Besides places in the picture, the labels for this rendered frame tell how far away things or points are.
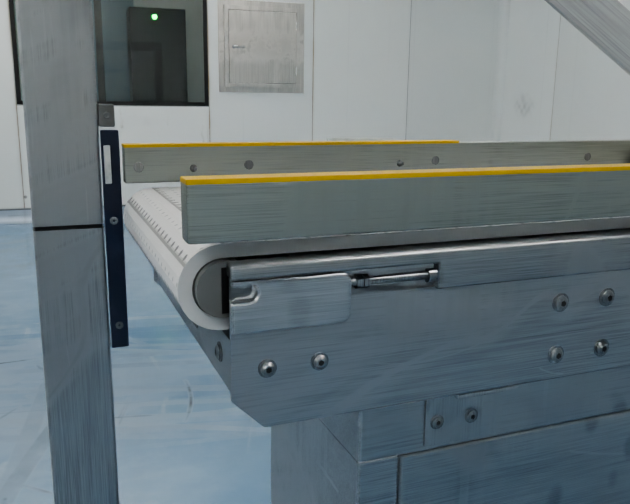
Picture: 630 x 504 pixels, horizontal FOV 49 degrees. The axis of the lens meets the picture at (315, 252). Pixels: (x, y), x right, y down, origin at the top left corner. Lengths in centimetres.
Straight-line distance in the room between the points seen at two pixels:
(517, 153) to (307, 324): 45
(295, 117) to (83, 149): 509
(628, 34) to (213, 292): 27
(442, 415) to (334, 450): 9
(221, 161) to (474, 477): 34
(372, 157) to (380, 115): 527
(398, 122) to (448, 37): 84
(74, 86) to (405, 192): 34
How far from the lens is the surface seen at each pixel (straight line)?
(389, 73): 599
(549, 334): 49
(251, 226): 37
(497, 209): 44
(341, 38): 584
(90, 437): 71
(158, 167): 63
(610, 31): 44
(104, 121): 64
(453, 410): 52
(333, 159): 67
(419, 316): 43
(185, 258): 39
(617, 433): 65
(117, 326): 66
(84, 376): 68
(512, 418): 56
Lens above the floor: 92
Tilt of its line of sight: 13 degrees down
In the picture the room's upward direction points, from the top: 1 degrees clockwise
